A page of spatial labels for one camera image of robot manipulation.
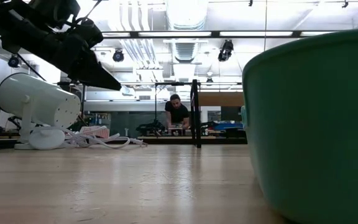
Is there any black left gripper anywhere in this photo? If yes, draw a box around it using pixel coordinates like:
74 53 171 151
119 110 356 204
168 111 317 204
0 17 122 91

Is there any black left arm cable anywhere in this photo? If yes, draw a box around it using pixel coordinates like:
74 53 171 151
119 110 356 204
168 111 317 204
16 53 47 82

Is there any pink white crate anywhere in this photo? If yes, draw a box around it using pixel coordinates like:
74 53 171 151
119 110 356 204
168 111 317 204
79 125 111 138

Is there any thin hanging wire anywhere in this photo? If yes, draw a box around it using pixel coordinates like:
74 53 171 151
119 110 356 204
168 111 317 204
261 0 269 52

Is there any silver ventilation duct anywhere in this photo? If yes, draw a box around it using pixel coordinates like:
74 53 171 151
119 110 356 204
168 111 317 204
165 0 209 63

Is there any white background stand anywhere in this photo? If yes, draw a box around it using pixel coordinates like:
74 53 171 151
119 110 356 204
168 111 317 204
167 127 186 137

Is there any teal plastic bin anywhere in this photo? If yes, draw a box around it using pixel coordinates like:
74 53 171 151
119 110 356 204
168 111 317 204
241 26 358 224

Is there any person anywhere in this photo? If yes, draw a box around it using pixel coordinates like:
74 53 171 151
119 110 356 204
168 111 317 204
165 93 191 130

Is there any black background monitor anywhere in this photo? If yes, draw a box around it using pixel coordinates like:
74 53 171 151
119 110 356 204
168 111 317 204
221 106 242 123

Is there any black overhead beam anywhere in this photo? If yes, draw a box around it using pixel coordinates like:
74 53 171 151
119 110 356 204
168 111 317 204
0 30 338 39

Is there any black background frame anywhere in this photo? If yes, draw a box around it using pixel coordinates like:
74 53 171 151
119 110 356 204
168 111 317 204
56 80 192 138

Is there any white lamp cable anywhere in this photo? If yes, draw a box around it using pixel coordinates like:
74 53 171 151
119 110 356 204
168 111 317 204
31 124 149 150

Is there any blue background bin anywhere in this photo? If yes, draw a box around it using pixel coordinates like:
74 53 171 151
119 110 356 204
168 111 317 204
212 121 244 131

